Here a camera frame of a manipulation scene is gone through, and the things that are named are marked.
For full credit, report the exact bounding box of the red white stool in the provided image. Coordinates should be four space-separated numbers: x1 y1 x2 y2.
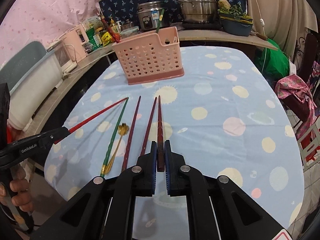
297 124 319 172

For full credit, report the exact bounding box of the small gold flower spoon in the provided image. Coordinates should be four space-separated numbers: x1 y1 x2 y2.
103 123 129 175

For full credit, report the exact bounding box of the yellow condiment bottle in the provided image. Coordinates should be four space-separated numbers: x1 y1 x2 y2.
110 19 119 34

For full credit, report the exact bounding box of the pink perforated utensil basket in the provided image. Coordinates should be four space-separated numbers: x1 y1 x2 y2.
112 27 184 85

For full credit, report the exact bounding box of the maroon chopstick curved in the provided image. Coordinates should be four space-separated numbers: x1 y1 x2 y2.
140 98 157 156

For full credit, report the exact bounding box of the pink floral cloth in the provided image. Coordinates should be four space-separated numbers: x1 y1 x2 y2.
274 74 317 139

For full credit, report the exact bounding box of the person's left hand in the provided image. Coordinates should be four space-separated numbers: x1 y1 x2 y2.
10 166 34 212

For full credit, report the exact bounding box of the green plastic bag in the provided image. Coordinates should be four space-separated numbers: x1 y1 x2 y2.
254 38 290 81

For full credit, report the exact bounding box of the clear food container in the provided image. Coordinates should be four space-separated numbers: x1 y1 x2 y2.
120 26 139 39

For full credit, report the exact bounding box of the white cord with switch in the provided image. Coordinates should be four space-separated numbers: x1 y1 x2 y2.
249 0 266 34

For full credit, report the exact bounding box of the pink kettle appliance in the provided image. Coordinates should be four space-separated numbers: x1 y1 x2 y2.
60 24 89 62

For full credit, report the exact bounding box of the stainless steel steamer pot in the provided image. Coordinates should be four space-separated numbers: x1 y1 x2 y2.
177 0 217 24

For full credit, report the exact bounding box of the silver rice cooker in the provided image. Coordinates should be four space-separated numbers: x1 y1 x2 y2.
137 1 170 31

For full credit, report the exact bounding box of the white blue storage bin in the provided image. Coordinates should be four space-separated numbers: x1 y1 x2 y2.
1 41 62 130

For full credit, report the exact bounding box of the pink dotted curtain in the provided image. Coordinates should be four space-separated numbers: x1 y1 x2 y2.
1 0 99 66

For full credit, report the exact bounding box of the dark red chopstick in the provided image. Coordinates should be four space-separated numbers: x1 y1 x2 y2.
157 95 165 172

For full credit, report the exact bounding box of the blue spotted tablecloth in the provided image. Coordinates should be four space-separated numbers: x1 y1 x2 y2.
44 46 304 228

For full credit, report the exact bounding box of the purple chopstick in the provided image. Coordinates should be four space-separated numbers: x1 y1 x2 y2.
101 15 121 43

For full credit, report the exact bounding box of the green chopstick gold band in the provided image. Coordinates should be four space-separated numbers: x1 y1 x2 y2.
156 8 165 33

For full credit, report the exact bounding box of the beige curtain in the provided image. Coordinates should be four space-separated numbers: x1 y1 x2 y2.
247 0 318 57

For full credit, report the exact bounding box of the blue basin with vegetables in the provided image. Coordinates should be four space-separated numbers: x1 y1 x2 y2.
218 0 253 37

